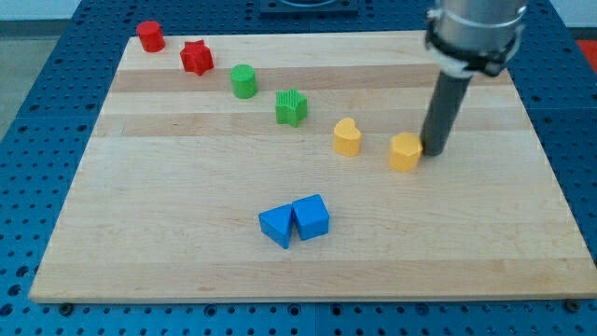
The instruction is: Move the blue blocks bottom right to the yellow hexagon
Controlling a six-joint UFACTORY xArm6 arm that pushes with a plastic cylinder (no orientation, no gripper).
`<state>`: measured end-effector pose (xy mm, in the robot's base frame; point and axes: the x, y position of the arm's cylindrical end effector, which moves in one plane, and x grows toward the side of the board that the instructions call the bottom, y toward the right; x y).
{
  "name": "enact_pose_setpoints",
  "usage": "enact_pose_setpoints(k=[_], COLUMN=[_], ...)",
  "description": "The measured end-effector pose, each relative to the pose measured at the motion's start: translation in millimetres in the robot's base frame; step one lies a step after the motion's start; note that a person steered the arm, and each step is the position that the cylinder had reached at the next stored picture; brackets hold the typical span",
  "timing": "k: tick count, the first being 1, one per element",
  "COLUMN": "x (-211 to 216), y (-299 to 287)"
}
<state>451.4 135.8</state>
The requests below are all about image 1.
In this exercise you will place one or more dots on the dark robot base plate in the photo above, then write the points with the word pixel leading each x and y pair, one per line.
pixel 275 7

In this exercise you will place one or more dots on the blue cube block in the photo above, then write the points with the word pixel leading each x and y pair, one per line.
pixel 311 216

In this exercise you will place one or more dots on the green cylinder block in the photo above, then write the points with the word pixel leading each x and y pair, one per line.
pixel 243 81

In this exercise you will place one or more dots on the wooden board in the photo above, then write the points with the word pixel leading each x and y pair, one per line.
pixel 164 204

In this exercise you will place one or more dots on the yellow heart block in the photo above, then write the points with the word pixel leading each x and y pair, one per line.
pixel 346 138

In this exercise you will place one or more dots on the yellow hexagon block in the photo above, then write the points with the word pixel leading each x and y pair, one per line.
pixel 405 151

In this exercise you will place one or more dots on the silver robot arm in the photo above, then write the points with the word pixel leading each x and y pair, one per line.
pixel 465 37

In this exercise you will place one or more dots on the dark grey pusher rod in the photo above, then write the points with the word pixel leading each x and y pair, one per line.
pixel 442 111

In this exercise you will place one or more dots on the red cylinder block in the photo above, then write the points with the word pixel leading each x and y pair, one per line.
pixel 150 36

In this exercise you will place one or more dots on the green star block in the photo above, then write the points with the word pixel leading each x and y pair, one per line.
pixel 291 107

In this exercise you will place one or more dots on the red star block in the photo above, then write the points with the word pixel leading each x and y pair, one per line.
pixel 196 57

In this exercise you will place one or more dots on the blue triangle block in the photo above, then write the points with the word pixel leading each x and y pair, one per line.
pixel 277 223

